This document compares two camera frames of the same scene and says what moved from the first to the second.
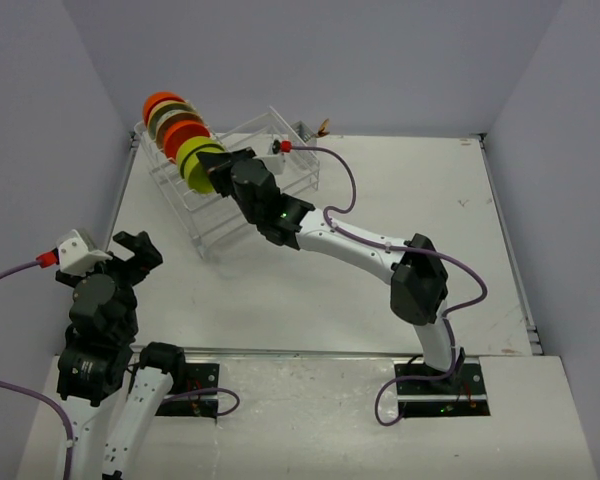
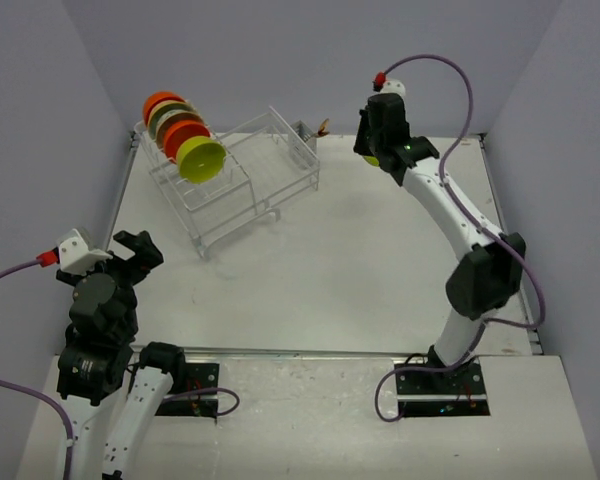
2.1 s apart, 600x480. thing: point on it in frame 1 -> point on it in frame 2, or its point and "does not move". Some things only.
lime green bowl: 194,173 -> 372,161
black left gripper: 142,245 does not move
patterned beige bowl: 171,118 does not move
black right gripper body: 251,217 -> 367,141
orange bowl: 177,132 does not move
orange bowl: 156,98 does not move
